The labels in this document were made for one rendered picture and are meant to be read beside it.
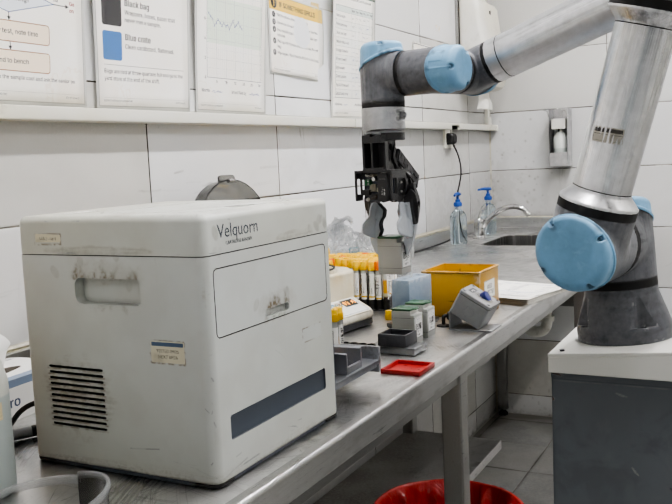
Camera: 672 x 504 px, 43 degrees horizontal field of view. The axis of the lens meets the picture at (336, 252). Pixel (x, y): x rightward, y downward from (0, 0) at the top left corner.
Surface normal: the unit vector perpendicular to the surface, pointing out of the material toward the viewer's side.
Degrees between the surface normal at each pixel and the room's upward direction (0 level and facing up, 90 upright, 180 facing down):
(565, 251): 98
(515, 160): 90
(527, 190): 90
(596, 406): 90
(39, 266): 90
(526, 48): 110
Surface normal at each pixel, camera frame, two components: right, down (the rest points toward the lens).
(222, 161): 0.88, 0.01
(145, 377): -0.46, 0.12
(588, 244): -0.61, 0.25
